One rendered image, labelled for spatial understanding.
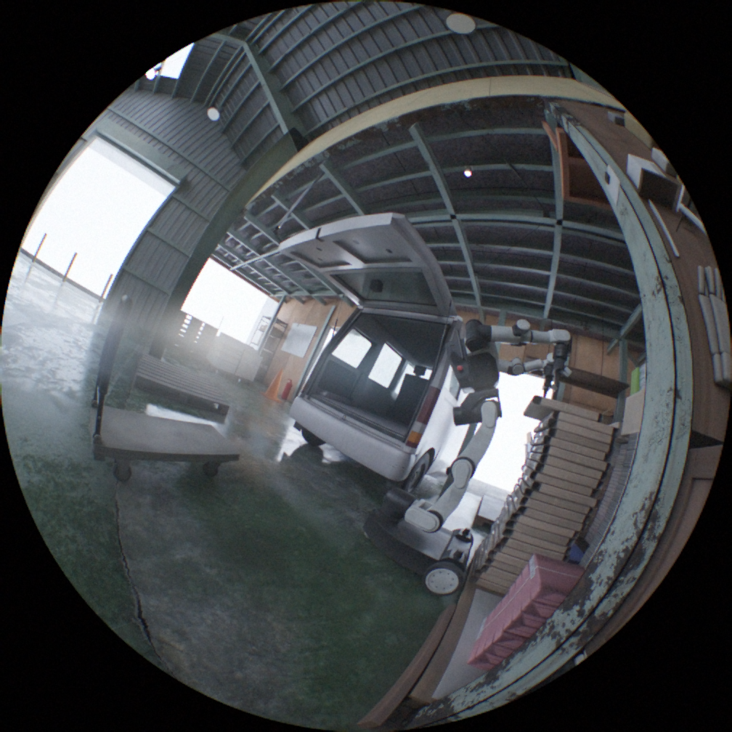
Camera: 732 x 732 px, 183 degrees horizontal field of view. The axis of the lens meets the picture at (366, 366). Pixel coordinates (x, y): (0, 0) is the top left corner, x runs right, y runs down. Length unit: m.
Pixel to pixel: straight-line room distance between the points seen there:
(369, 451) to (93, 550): 1.79
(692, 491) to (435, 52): 5.14
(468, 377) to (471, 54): 4.80
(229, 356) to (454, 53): 7.15
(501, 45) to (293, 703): 5.74
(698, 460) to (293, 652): 0.97
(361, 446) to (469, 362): 1.07
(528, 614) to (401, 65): 5.73
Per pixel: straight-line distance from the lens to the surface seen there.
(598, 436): 1.30
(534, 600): 0.82
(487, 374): 1.30
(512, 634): 0.90
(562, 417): 1.23
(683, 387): 0.44
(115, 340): 0.97
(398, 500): 1.41
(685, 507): 0.45
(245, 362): 5.36
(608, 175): 0.83
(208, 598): 0.92
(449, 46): 5.05
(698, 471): 0.44
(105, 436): 1.18
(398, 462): 1.75
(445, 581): 1.28
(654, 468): 0.42
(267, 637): 0.88
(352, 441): 1.92
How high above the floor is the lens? 0.80
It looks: 8 degrees up
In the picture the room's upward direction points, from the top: 22 degrees clockwise
